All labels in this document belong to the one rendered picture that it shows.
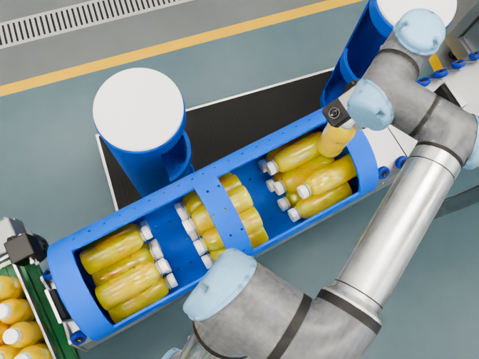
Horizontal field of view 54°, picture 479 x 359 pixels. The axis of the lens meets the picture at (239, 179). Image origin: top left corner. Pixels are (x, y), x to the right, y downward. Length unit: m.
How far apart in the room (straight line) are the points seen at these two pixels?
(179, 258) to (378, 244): 0.86
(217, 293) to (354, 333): 0.19
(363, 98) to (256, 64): 2.02
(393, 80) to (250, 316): 0.41
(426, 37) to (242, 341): 0.52
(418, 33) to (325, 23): 2.16
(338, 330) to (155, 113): 1.01
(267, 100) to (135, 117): 1.12
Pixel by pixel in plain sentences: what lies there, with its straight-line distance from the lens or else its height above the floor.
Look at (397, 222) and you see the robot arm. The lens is 0.70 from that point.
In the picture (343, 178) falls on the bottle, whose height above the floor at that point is 1.13.
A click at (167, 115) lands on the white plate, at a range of 1.49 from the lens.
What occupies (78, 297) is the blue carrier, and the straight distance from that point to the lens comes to 1.22.
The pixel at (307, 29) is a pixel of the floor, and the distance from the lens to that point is 2.90.
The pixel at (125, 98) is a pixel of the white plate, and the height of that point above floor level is 1.04.
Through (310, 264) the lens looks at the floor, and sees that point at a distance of 2.46.
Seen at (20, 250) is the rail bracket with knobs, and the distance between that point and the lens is 1.52.
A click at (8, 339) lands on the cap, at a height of 1.09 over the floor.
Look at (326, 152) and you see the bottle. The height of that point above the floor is 1.28.
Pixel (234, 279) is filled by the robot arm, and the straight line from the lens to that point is 0.64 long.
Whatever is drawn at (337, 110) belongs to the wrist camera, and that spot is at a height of 1.57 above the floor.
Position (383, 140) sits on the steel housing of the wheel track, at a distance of 1.67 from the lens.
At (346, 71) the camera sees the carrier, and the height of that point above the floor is 0.61.
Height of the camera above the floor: 2.41
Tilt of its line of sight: 75 degrees down
